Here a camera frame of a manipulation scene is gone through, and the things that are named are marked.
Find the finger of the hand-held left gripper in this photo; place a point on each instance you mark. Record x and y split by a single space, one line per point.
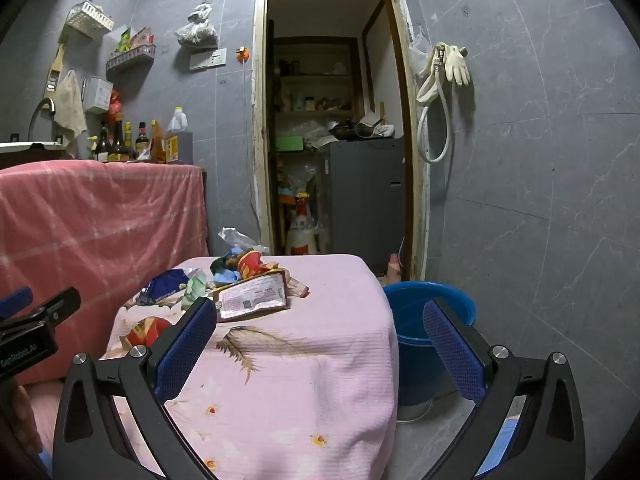
50 307
15 299

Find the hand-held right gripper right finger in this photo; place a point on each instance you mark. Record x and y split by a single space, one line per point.
452 350

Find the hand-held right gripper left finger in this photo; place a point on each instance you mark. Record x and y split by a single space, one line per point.
185 350

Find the blue plastic bucket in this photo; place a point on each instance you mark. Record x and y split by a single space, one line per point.
410 360

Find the red and yellow wrapper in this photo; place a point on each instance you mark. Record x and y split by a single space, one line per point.
142 332

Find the blue snack wrapper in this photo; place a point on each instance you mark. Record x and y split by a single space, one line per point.
162 285

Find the person's left hand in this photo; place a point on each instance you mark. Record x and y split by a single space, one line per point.
27 420

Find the red checked cloth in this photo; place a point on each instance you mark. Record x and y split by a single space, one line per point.
100 220

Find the pink bottle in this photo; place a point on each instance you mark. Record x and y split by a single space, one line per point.
394 266

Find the pink floral tablecloth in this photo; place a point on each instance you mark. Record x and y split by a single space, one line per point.
310 360

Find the yellow spray bottle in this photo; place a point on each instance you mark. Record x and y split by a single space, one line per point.
92 150

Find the white and red sack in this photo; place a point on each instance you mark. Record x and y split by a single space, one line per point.
300 230

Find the dark sauce bottle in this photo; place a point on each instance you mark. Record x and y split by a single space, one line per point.
103 147
118 145
142 142

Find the grey washing machine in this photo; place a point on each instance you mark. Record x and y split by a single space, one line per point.
360 195

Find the yellow cap sauce bottle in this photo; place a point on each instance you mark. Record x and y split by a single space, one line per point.
129 142

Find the metal faucet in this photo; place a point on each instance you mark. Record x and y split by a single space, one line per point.
37 110

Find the orange liquid bottle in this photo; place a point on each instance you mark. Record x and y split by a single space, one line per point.
157 147

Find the beige dishcloth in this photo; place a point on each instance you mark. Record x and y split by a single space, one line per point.
70 105

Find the red mesh bag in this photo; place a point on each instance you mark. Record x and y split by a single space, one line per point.
115 106

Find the green box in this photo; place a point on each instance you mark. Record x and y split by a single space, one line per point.
290 143

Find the black pan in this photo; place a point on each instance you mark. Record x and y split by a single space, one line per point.
350 131

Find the green seasoning packet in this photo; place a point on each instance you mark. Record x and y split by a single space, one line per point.
124 38

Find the cream rubber gloves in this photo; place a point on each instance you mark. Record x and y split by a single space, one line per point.
455 65

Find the red seasoning packet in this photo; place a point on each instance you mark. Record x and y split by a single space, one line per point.
142 37

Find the white plastic basket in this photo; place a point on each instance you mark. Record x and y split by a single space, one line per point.
90 20

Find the thin clear hanging bag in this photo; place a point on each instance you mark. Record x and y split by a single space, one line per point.
417 52

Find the wooden storage shelf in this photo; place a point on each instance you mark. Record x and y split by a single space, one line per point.
312 77

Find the hanging filled plastic bag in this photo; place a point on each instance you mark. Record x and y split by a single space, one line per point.
197 32

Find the white wall box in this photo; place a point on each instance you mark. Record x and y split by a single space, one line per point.
99 95

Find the cream door frame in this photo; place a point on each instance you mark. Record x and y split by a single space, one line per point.
257 110

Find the grey wall shelf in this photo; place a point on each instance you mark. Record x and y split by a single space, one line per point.
130 57

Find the white wall socket panel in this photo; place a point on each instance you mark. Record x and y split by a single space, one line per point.
207 59

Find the orange wall hook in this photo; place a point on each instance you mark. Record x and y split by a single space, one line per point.
242 54

